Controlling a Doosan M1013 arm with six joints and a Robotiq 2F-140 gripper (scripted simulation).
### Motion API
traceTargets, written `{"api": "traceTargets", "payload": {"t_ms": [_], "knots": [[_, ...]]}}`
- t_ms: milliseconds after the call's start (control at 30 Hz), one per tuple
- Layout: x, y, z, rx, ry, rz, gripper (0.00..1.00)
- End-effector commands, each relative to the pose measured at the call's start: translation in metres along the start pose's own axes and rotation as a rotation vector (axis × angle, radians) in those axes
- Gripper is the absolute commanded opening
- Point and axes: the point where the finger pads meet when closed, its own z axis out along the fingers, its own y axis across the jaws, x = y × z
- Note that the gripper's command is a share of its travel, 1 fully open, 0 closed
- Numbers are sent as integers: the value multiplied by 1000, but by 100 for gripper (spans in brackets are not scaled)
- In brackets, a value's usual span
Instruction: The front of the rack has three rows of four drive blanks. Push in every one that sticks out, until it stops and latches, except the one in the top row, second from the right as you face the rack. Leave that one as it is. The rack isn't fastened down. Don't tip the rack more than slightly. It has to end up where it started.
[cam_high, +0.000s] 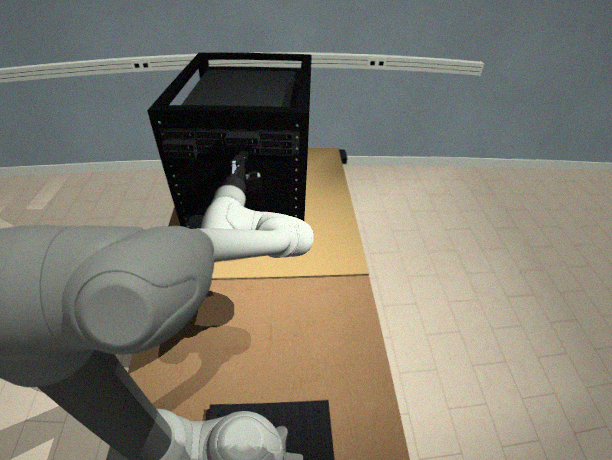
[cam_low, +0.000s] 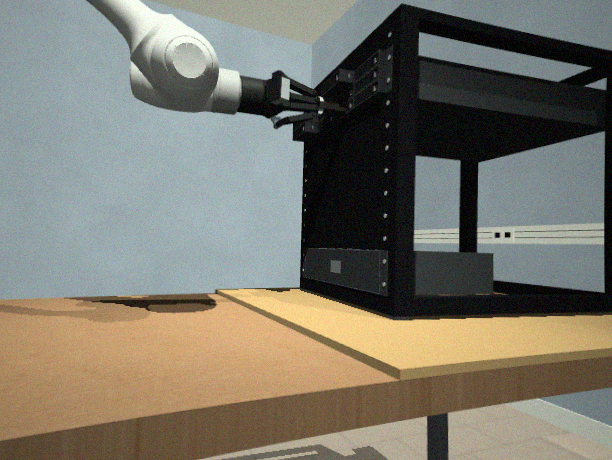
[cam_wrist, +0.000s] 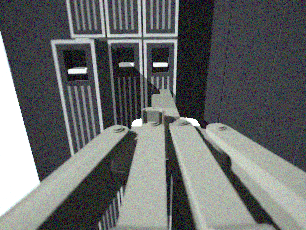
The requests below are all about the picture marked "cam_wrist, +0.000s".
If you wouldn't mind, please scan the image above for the black server rack frame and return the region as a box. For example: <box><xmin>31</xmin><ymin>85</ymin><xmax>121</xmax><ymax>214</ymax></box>
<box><xmin>0</xmin><ymin>0</ymin><xmax>306</xmax><ymax>183</ymax></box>

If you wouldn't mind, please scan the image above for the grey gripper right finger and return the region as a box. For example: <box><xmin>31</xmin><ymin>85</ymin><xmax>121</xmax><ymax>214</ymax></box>
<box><xmin>160</xmin><ymin>89</ymin><xmax>306</xmax><ymax>230</ymax></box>

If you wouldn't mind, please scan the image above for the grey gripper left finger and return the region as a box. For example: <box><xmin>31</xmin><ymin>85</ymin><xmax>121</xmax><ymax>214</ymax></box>
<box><xmin>0</xmin><ymin>89</ymin><xmax>168</xmax><ymax>230</ymax></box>

